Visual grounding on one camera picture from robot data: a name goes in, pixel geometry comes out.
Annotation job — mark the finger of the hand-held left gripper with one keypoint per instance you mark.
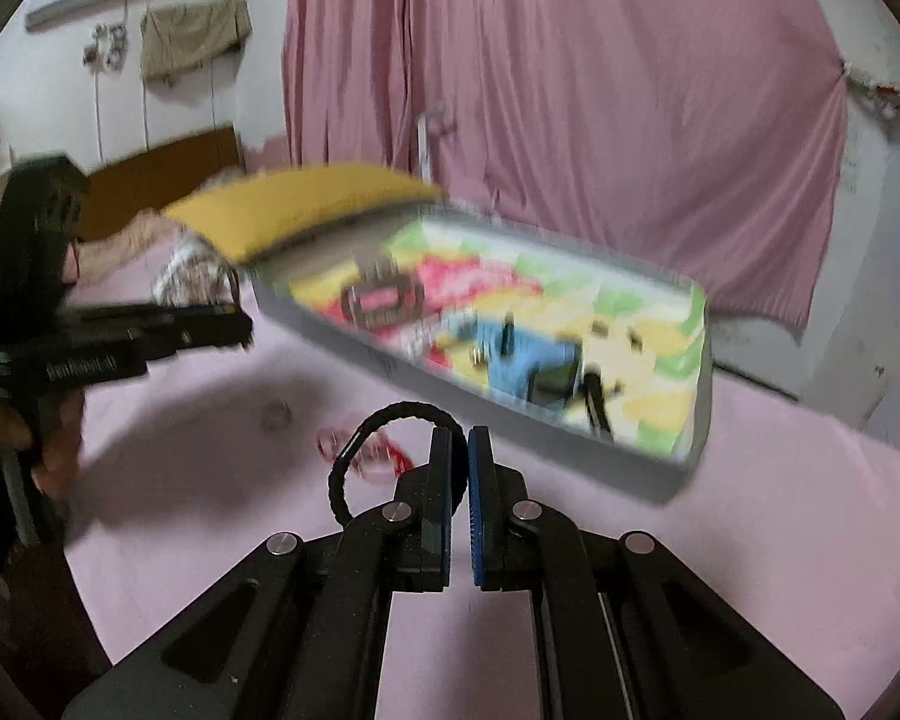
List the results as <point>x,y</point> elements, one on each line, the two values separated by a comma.
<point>180,326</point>

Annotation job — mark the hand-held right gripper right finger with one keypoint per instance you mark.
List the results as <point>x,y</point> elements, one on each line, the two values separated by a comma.
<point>478,510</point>

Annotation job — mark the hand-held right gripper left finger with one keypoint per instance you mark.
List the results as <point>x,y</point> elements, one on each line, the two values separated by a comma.
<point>439,495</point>

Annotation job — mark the blue smartwatch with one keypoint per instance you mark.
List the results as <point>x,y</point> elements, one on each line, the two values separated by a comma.
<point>521,360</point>

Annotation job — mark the taupe hair claw clip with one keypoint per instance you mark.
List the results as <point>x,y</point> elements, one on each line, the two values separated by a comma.
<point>345,306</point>

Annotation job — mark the grey box with colourful lining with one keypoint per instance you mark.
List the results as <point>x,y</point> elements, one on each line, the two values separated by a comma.
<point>645,476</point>

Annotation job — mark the person's left hand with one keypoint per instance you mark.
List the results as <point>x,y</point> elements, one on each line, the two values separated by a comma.
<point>49,457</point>

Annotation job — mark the floral pillow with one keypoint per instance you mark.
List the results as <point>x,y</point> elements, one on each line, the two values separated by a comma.
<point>187,270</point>

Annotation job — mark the beige quilt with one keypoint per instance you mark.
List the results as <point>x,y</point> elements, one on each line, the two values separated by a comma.
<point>120,240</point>

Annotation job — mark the wooden headboard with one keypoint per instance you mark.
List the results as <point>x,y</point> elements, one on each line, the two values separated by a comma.
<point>165,169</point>

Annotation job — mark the pink bed sheet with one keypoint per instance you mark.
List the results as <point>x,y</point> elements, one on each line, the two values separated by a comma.
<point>195,502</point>

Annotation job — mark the yellow pillow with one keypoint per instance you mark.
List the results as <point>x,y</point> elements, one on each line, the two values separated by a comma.
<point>307,202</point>

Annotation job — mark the khaki hanging cloth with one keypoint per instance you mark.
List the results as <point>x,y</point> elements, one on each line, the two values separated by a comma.
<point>195,34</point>

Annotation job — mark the white desk lamp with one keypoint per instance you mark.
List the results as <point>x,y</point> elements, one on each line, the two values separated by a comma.
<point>424,150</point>

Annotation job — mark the pink curtain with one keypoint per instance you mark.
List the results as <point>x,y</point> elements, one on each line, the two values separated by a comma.
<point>570,90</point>

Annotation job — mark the wall photos cluster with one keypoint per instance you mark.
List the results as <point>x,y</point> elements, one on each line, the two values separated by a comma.
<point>105,49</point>

